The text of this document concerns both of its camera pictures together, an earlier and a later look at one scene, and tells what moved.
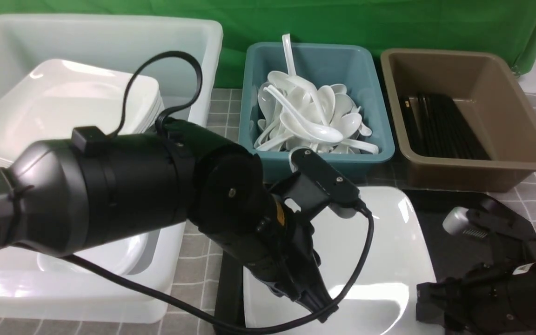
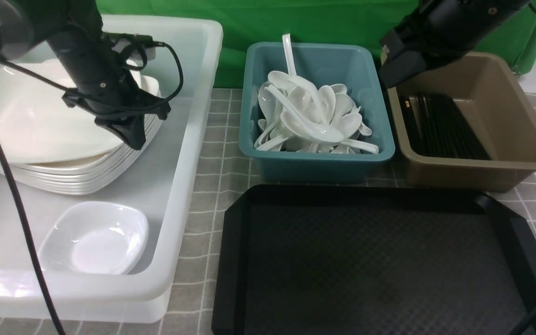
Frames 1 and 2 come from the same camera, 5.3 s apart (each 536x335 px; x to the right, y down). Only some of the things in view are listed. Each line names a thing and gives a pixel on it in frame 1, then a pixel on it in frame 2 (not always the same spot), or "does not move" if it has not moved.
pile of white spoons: [296, 112] does not move
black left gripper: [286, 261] to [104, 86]
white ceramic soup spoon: [303, 126] does not move
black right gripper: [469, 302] to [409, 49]
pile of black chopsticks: [435, 126] does not move
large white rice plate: [382, 298] to [31, 122]
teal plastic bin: [355, 65] does not move
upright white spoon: [289, 58] does not move
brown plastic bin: [512, 130] does not move
